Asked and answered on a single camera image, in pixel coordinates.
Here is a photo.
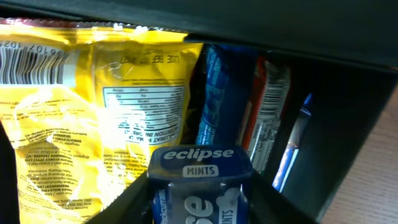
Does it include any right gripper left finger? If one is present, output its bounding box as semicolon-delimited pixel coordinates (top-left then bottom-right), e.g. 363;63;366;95
86;172;152;224

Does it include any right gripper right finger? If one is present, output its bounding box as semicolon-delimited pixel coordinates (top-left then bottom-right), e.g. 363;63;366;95
248;171;317;224

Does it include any blue Eclipse mint pack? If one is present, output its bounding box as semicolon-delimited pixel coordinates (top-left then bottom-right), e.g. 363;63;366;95
147;145;254;224

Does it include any yellow snack bag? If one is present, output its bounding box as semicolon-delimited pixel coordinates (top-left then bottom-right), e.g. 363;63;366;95
1;24;202;223

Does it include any dark navy chocolate bar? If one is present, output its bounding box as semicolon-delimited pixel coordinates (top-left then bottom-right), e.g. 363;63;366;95
240;56;290;173

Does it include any blue cookie roll pack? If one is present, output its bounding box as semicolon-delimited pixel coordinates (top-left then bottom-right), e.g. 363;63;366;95
196;45;259;145

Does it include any dark green box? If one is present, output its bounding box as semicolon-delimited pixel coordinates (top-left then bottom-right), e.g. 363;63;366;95
1;0;397;222

